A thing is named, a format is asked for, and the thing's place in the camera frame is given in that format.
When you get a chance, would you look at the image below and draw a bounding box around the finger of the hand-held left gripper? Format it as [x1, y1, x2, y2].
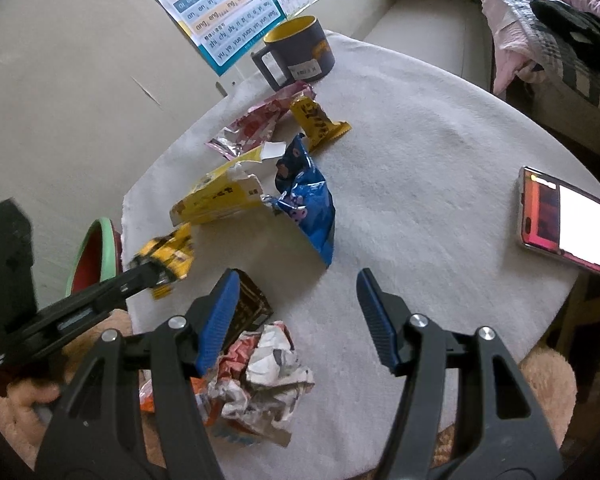
[97, 259, 178, 306]

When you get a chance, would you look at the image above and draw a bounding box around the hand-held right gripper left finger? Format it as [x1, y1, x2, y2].
[35, 267, 243, 480]

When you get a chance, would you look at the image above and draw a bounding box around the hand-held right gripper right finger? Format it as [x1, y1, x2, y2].
[356, 267, 566, 480]

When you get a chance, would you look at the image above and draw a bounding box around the dark brown small box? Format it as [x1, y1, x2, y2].
[227, 270, 275, 333]

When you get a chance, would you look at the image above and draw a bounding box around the yellow and brown snack wrapper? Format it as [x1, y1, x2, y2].
[125, 222, 196, 301]

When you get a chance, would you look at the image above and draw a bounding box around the green rimmed red trash bin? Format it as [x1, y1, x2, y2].
[65, 217, 123, 296]

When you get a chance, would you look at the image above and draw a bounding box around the white printed paper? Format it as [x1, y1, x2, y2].
[195, 322, 315, 448]

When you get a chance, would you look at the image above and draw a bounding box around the orange plastic wrapper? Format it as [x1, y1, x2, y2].
[139, 377, 263, 448]

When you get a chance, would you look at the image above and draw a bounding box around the torn yellow cardboard box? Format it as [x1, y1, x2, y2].
[170, 142, 287, 226]

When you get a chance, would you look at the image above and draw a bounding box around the blue snack bag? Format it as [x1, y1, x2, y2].
[262, 133, 337, 268]

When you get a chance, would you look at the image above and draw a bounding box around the pink heart print wrapper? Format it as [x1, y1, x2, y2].
[205, 82, 317, 163]

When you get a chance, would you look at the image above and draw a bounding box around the yellow and gold snack wrapper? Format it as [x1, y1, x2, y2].
[289, 96, 352, 153]

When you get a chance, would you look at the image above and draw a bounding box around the peach fuzzy cover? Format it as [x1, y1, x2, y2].
[0, 307, 578, 480]

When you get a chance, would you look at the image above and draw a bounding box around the smartphone with lit screen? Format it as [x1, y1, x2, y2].
[517, 166, 600, 281]

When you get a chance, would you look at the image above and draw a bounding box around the blue mug with yellow inside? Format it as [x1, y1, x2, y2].
[251, 16, 337, 88]

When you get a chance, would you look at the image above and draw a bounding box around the bed with plaid sheet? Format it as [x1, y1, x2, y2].
[467, 0, 600, 156]

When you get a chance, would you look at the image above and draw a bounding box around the black cloth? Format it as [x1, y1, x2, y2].
[530, 0, 600, 48]

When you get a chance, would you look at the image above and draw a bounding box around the white wall socket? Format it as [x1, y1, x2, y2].
[215, 72, 243, 97]

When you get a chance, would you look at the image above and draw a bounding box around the blue striped wall poster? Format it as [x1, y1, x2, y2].
[122, 0, 288, 77]

